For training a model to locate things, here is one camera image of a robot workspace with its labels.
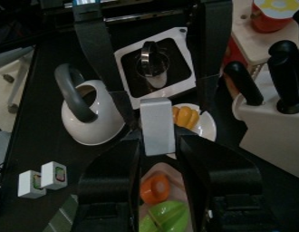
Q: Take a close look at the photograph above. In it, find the grey striped flat piece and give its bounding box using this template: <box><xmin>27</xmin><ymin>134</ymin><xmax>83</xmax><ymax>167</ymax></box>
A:
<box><xmin>42</xmin><ymin>194</ymin><xmax>79</xmax><ymax>232</ymax></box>

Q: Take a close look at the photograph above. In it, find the orange and white container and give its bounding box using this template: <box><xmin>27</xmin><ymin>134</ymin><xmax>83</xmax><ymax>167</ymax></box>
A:
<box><xmin>250</xmin><ymin>0</ymin><xmax>299</xmax><ymax>34</ymax></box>

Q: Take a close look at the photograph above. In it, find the silver aluminium frame rail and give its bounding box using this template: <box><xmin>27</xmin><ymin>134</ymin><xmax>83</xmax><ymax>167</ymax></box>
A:
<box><xmin>102</xmin><ymin>8</ymin><xmax>189</xmax><ymax>24</ymax></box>

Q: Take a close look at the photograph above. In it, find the orange toy carrot slice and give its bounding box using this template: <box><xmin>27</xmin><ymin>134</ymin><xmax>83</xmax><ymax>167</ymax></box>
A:
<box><xmin>138</xmin><ymin>174</ymin><xmax>172</xmax><ymax>206</ymax></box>

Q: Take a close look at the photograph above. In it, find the green toy vegetable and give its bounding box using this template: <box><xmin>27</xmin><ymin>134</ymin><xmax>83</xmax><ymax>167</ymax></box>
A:
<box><xmin>137</xmin><ymin>199</ymin><xmax>192</xmax><ymax>232</ymax></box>

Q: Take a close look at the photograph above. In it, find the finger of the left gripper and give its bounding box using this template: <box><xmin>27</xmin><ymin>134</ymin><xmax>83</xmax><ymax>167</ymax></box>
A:
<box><xmin>71</xmin><ymin>0</ymin><xmax>138</xmax><ymax>131</ymax></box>
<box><xmin>186</xmin><ymin>0</ymin><xmax>234</xmax><ymax>114</ymax></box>

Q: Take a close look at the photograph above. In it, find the white sushi piece coloured filling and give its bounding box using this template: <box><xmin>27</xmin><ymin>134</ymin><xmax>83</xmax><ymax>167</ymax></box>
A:
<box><xmin>39</xmin><ymin>160</ymin><xmax>69</xmax><ymax>191</ymax></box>
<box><xmin>17</xmin><ymin>169</ymin><xmax>47</xmax><ymax>199</ymax></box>

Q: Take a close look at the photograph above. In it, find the silver metal lid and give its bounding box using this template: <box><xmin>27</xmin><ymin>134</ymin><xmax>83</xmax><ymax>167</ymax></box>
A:
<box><xmin>134</xmin><ymin>40</ymin><xmax>172</xmax><ymax>91</ymax></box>

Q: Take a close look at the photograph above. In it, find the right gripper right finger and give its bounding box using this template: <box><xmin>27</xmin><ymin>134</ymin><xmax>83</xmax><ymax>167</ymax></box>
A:
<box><xmin>174</xmin><ymin>126</ymin><xmax>278</xmax><ymax>232</ymax></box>

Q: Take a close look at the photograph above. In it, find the thick black knife handle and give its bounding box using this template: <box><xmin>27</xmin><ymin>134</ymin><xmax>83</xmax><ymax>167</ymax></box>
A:
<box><xmin>266</xmin><ymin>39</ymin><xmax>299</xmax><ymax>115</ymax></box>

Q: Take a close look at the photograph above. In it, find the white round plate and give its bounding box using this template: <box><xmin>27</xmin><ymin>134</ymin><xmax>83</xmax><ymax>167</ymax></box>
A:
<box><xmin>165</xmin><ymin>102</ymin><xmax>217</xmax><ymax>160</ymax></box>

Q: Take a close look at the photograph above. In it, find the grey chair frame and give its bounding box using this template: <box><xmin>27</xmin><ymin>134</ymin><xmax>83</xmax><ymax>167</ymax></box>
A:
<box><xmin>0</xmin><ymin>44</ymin><xmax>35</xmax><ymax>115</ymax></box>

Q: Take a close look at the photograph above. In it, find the slim black knife handle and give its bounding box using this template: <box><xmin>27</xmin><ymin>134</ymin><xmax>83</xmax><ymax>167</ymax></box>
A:
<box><xmin>224</xmin><ymin>61</ymin><xmax>266</xmax><ymax>107</ymax></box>

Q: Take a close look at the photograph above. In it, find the light wooden toy shelf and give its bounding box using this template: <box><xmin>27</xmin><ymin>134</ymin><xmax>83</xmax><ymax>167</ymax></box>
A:
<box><xmin>229</xmin><ymin>0</ymin><xmax>299</xmax><ymax>67</ymax></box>

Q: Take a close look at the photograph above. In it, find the white knife block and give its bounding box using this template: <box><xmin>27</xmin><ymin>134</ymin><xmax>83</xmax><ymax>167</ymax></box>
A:
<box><xmin>230</xmin><ymin>90</ymin><xmax>299</xmax><ymax>181</ymax></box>

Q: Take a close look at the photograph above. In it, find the yellow toy pepper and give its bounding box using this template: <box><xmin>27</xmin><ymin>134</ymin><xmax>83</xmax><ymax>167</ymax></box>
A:
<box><xmin>172</xmin><ymin>105</ymin><xmax>201</xmax><ymax>131</ymax></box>

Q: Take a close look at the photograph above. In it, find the white pot with grey handle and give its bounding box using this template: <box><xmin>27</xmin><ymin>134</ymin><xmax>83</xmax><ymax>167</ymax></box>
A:
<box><xmin>53</xmin><ymin>63</ymin><xmax>128</xmax><ymax>147</ymax></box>

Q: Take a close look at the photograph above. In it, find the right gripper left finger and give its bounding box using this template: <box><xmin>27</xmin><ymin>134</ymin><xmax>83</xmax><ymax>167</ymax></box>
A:
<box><xmin>71</xmin><ymin>129</ymin><xmax>141</xmax><ymax>232</ymax></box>

